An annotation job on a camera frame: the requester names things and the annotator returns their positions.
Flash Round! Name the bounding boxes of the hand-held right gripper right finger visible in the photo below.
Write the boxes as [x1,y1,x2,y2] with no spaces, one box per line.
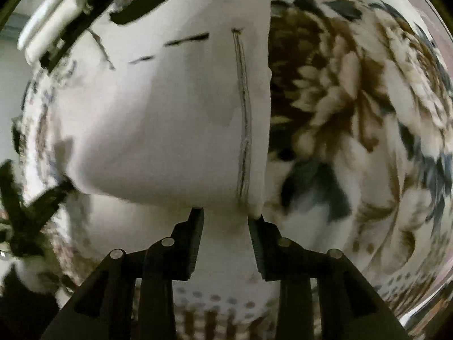
[247,215,412,340]

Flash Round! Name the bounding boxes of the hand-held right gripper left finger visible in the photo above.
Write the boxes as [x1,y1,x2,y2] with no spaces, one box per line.
[42,207,205,340]

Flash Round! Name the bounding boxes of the floral printed blanket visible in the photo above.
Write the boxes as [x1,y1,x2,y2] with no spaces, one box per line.
[14,0,453,340]

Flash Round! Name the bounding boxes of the white small garment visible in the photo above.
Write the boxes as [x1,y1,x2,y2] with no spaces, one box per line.
[53,0,274,220]

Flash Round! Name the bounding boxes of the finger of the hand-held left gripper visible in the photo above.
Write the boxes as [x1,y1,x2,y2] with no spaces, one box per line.
[0,161,26,222]
[21,180,76,222]

